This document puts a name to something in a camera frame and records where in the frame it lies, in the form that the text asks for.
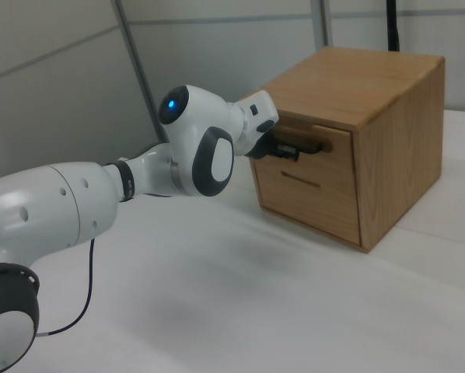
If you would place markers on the grey upright partition post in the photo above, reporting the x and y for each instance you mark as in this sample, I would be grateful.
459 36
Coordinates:
321 23

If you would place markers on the wooden drawer with slot grip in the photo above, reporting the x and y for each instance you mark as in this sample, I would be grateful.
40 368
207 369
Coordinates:
314 210

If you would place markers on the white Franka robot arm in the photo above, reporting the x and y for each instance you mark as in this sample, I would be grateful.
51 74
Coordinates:
61 210

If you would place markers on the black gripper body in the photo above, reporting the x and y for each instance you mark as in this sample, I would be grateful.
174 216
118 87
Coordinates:
264 143

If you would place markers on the wooden two-drawer cabinet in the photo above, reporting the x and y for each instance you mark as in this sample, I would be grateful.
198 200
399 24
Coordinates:
396 155

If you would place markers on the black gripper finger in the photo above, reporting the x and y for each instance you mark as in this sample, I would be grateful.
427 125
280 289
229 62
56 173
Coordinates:
287 151

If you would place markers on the grey slanted partition post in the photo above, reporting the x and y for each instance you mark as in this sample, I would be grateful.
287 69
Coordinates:
139 70

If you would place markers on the black pole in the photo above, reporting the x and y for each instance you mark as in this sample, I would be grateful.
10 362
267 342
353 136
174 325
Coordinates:
392 27

